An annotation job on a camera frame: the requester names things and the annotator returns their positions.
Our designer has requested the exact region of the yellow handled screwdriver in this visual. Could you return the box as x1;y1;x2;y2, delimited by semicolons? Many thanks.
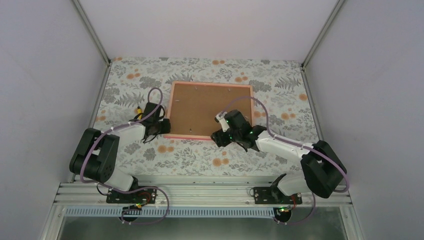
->
135;106;143;120

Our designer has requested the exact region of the pink picture frame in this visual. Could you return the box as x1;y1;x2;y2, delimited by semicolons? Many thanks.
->
163;81;254;141

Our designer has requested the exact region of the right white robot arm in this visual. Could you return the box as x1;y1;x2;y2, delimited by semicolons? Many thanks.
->
211;110;347;204

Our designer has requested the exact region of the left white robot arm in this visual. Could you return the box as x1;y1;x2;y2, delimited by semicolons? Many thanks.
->
69;102;171;203

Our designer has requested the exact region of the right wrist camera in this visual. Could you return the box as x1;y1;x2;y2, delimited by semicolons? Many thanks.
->
214;111;230;132

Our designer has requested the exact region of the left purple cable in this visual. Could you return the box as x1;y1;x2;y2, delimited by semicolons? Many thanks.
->
79;87;170;226

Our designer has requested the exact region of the purple cable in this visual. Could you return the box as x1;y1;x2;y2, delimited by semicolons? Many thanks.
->
79;87;170;226
218;96;350;226

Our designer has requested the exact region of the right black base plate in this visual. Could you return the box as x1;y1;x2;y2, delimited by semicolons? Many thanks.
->
249;186;303;205

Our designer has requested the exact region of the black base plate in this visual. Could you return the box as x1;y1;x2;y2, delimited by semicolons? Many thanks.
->
249;186;303;205
106;188;157;205

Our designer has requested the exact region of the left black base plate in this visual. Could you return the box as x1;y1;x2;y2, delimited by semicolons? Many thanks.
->
106;188;157;205

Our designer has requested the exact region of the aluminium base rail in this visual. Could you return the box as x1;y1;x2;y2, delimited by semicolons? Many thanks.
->
53;177;352;219

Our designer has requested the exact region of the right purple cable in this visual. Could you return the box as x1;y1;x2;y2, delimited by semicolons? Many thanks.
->
218;96;350;226

